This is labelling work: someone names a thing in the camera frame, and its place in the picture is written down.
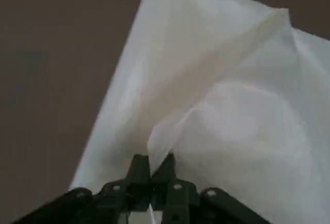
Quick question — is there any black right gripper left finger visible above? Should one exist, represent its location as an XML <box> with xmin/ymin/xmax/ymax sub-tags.
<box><xmin>10</xmin><ymin>153</ymin><xmax>152</xmax><ymax>224</ymax></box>

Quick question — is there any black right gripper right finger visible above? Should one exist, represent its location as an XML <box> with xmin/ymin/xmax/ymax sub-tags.
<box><xmin>151</xmin><ymin>153</ymin><xmax>271</xmax><ymax>224</ymax></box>

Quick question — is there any cream white tablecloth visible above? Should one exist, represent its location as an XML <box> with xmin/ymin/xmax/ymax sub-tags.
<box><xmin>68</xmin><ymin>0</ymin><xmax>330</xmax><ymax>224</ymax></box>

